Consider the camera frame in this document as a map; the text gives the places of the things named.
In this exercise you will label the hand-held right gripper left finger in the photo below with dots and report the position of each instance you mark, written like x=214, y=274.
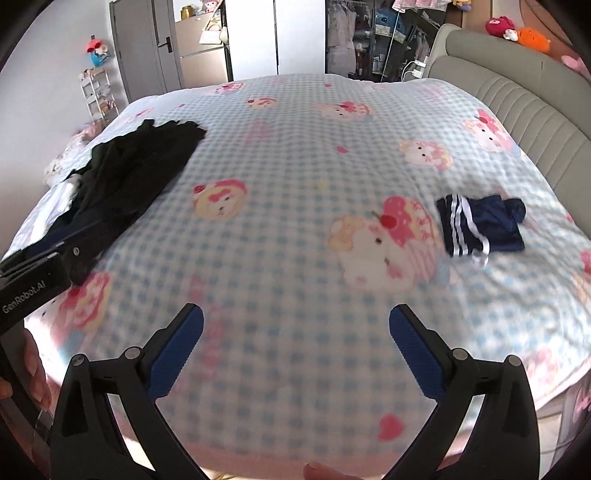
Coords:
x=178, y=350

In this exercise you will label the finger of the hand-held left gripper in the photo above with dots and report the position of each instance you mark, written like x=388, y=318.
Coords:
x=76, y=263

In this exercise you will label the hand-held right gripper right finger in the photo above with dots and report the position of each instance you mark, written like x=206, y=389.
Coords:
x=415, y=355

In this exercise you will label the black clothes pile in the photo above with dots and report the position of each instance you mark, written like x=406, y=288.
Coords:
x=134, y=175

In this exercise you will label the navy shorts with white stripes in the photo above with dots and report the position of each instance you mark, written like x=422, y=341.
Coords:
x=485, y=226

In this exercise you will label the open closet with clothes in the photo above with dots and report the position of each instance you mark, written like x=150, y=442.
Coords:
x=369, y=41

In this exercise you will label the person's left hand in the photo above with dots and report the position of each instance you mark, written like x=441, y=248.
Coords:
x=36, y=374

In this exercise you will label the printed checked blanket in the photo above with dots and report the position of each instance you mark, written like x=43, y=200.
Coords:
x=295, y=207

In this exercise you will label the grey door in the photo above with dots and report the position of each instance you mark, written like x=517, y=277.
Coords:
x=138, y=50

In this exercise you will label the white handbag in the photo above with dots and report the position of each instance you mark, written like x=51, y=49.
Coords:
x=214, y=33

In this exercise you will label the beige padded headboard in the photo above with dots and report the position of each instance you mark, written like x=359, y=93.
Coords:
x=521, y=106

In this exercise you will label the white wardrobe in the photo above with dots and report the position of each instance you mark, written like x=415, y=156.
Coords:
x=258, y=37

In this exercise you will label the pink plush toy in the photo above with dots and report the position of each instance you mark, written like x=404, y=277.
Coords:
x=573, y=63

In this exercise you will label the orange plush toy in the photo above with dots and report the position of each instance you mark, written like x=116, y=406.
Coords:
x=533, y=40

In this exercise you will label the red plush toy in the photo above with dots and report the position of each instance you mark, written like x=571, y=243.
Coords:
x=499, y=27

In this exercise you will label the pink white cloth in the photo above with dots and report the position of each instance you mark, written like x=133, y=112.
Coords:
x=420, y=4

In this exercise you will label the small plush doll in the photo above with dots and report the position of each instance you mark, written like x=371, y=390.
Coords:
x=461, y=4

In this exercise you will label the red blue wall plush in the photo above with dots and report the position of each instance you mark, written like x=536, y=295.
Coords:
x=98, y=53

